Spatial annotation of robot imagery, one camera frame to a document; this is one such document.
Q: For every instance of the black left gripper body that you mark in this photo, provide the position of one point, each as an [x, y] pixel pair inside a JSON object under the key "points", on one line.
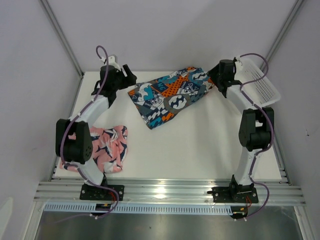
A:
{"points": [[120, 83]]}

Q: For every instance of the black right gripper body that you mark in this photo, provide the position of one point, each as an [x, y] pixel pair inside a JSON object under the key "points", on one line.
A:
{"points": [[214, 76]]}

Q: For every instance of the blue orange patterned shorts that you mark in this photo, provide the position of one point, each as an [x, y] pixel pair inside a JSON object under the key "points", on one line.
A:
{"points": [[159, 100]]}

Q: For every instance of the pink shark print shorts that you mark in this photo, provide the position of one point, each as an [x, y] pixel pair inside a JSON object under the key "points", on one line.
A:
{"points": [[109, 148]]}

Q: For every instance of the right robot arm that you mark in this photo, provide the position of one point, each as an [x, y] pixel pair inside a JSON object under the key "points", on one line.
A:
{"points": [[256, 135]]}

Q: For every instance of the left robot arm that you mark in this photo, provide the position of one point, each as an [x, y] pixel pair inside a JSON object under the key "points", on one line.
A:
{"points": [[73, 142]]}

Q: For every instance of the white plastic basket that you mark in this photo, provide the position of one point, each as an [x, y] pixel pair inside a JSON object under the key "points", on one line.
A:
{"points": [[261, 92]]}

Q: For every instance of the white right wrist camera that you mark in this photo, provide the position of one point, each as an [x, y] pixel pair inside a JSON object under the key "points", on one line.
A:
{"points": [[238, 63]]}

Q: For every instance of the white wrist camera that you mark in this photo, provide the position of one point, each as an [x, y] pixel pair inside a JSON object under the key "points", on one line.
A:
{"points": [[238, 63], [110, 62]]}

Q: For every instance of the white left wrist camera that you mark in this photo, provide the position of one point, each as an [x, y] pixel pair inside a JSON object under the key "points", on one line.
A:
{"points": [[110, 62]]}

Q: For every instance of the left aluminium frame post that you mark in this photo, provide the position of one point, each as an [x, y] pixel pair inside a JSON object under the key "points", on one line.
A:
{"points": [[61, 36]]}

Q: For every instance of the aluminium frame post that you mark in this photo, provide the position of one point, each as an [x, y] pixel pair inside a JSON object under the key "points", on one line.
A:
{"points": [[61, 36], [284, 30]]}

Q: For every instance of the right aluminium frame post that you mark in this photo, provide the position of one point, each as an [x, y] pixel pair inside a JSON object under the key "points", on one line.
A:
{"points": [[284, 30]]}

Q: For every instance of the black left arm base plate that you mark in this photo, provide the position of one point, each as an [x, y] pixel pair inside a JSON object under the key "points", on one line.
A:
{"points": [[93, 193]]}

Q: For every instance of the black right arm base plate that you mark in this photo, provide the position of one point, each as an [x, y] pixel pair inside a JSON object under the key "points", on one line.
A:
{"points": [[223, 194]]}

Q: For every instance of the white slotted cable duct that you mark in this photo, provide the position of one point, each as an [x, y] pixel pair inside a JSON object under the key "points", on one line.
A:
{"points": [[132, 208]]}

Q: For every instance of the aluminium mounting rail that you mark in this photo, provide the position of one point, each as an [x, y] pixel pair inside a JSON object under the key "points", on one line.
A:
{"points": [[163, 191]]}

